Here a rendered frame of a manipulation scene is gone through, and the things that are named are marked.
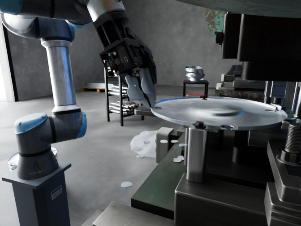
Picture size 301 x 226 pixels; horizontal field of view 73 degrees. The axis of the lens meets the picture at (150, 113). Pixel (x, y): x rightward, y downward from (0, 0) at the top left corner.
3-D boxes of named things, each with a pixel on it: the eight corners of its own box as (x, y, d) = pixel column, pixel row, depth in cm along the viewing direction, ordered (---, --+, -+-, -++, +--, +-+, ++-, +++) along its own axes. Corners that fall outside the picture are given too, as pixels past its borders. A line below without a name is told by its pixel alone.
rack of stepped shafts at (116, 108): (123, 127, 281) (121, 54, 257) (104, 120, 311) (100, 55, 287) (145, 120, 311) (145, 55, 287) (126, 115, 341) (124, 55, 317)
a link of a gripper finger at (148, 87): (144, 112, 44) (126, 72, 43) (153, 106, 49) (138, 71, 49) (156, 107, 43) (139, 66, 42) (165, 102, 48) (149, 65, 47)
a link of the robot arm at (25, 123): (16, 145, 85) (11, 114, 81) (52, 139, 92) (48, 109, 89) (18, 157, 75) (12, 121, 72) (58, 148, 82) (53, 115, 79)
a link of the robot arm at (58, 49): (49, 141, 90) (29, 12, 84) (83, 135, 99) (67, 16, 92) (53, 146, 80) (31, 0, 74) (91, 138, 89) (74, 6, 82)
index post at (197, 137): (185, 180, 33) (188, 123, 31) (189, 171, 36) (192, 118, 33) (203, 184, 32) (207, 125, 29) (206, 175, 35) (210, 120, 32)
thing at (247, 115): (324, 134, 32) (325, 129, 32) (142, 128, 35) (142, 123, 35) (254, 99, 60) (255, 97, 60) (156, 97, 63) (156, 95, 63)
